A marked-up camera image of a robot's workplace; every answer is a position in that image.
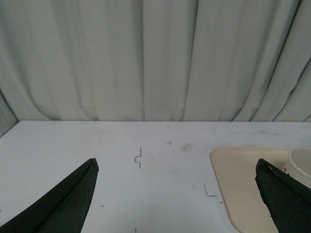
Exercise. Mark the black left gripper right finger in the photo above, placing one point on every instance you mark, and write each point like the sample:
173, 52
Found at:
288, 200

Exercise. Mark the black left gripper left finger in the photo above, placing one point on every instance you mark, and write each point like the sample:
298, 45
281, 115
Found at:
61, 210

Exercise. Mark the cream ceramic mug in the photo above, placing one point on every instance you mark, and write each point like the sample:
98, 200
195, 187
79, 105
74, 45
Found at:
298, 165

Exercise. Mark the cream square plate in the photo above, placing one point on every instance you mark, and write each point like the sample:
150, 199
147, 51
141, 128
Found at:
235, 169

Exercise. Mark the white curtain backdrop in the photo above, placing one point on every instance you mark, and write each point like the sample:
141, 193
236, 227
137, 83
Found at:
155, 60

